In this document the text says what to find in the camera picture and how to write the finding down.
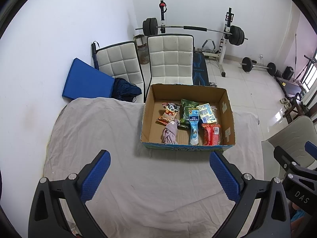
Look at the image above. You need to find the lilac knotted towel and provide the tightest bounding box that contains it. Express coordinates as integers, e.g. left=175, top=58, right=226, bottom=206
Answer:
left=162, top=119, right=180, bottom=145

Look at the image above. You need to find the dark blue cloth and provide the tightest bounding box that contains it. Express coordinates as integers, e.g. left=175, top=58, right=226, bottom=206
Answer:
left=111, top=77, right=142, bottom=102

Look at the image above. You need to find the blue foam mat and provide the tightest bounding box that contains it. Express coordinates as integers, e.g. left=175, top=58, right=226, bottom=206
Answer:
left=62, top=58, right=115, bottom=100

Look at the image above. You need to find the wooden side table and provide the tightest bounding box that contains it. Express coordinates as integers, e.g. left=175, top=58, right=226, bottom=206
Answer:
left=283, top=93, right=307, bottom=124

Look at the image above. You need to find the white barbell rack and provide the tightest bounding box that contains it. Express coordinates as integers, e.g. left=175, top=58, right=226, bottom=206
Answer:
left=158, top=0, right=234, bottom=77

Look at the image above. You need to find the cardboard box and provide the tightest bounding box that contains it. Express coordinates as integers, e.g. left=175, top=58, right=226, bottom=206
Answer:
left=140, top=84, right=236, bottom=151

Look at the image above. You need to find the large barbell on rack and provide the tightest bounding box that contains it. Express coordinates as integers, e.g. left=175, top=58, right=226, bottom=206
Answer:
left=136, top=18, right=248, bottom=46

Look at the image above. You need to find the black speaker box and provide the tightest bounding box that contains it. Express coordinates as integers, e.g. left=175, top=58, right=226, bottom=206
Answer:
left=282, top=66, right=294, bottom=81

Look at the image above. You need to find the left white quilted chair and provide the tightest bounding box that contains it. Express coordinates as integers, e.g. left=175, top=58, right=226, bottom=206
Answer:
left=91, top=41, right=146, bottom=103

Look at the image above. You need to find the brown wooden stool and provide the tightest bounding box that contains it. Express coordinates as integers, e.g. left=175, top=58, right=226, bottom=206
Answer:
left=133, top=35, right=149, bottom=64

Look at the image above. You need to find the light blue snack pouch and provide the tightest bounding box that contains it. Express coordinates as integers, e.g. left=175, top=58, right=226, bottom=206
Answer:
left=189, top=108, right=199, bottom=146

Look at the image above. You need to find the right white quilted chair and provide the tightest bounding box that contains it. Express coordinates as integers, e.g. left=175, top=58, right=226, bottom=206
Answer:
left=146, top=33, right=195, bottom=86

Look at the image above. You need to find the white plastic chair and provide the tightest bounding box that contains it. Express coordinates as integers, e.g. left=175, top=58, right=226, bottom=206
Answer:
left=261, top=116, right=316, bottom=180

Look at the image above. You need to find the green snack bag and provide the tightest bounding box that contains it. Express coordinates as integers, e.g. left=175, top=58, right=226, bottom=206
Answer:
left=180, top=98, right=199, bottom=128

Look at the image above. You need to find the beige bed sheet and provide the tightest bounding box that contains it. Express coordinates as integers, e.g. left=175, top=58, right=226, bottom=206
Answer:
left=43, top=97, right=265, bottom=238

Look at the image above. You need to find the yellow blue tissue pack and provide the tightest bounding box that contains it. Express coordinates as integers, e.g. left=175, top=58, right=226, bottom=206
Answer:
left=197, top=103, right=217, bottom=124

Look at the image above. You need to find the red snack bag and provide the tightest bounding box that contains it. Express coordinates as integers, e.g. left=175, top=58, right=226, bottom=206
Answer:
left=201, top=123, right=220, bottom=146

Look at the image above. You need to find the small barbell on floor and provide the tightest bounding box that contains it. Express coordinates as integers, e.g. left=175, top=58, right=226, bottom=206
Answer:
left=240, top=57, right=277, bottom=76

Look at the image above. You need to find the orange panda snack bag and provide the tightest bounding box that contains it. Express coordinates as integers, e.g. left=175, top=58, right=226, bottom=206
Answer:
left=156, top=102, right=180, bottom=125

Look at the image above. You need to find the white quilted chair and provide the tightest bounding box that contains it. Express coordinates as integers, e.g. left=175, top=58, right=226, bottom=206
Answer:
left=91, top=41, right=146, bottom=103
left=146, top=33, right=195, bottom=86

